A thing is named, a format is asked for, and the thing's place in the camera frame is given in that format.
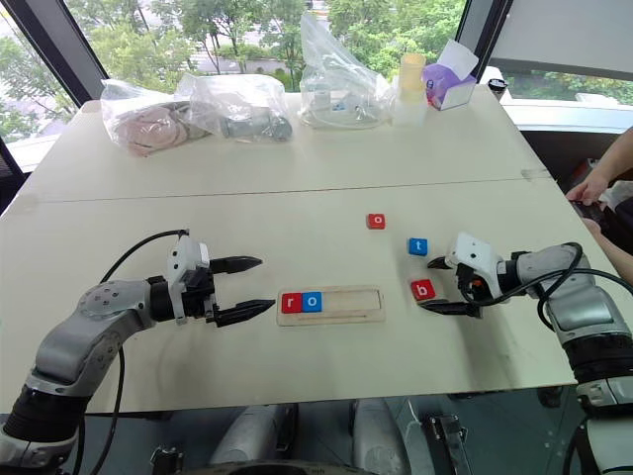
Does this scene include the yellow cup stack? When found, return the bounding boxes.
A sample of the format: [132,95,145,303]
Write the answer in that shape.
[399,52,428,96]

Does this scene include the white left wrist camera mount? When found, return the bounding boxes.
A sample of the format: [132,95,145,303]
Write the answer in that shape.
[165,236,213,326]

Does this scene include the grey rounded robot leg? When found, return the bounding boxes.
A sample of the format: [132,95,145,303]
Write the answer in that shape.
[351,397,412,475]
[209,404,299,467]

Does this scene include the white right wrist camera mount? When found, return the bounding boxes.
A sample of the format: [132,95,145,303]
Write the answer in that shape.
[444,232,506,304]

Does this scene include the small black round object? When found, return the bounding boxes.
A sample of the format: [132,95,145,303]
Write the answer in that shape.
[486,77,510,104]

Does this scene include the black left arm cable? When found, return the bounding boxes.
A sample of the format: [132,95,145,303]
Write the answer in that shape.
[73,228,192,475]

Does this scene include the clear bag with cables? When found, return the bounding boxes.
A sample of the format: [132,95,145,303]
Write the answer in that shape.
[297,13,398,132]

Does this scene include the purple tissue box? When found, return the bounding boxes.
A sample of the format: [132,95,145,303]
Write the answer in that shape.
[420,39,481,113]

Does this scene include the red b letter block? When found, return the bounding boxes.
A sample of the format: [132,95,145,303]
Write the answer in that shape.
[410,279,438,303]

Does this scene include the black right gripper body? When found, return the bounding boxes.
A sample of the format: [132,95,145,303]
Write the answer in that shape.
[456,263,485,304]

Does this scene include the wooden letter tray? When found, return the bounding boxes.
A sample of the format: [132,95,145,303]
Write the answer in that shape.
[275,284,387,328]

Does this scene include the metal table bracket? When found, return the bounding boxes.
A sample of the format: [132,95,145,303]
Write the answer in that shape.
[426,414,469,475]

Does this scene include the plastic bag with grey device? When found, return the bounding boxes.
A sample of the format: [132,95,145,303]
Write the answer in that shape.
[174,72,295,145]

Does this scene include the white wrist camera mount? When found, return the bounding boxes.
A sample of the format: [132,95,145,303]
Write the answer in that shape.
[444,232,506,304]
[165,236,213,326]

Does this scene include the black window frame post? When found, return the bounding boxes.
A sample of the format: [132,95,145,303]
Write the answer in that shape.
[454,0,516,47]
[8,0,109,108]

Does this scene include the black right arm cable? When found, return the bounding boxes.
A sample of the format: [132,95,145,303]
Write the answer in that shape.
[513,241,633,333]

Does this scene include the clear plastic container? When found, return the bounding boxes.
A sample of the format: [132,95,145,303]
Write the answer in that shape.
[392,90,429,129]

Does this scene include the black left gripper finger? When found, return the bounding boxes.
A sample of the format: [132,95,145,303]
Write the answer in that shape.
[215,298,277,329]
[210,254,264,275]

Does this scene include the black phone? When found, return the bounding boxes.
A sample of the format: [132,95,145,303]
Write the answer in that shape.
[567,199,605,225]

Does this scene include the person's bare hand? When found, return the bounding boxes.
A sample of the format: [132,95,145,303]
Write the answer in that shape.
[565,172,611,207]

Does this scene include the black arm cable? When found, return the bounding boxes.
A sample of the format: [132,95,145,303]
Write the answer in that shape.
[73,228,192,475]
[513,241,633,333]

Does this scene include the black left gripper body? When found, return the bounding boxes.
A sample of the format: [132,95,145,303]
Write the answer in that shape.
[179,265,220,324]

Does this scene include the grey roller blind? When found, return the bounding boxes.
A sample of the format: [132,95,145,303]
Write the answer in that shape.
[488,0,633,82]

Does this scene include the plastic bag with pink contents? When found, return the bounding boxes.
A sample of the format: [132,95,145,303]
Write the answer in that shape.
[99,77,220,159]

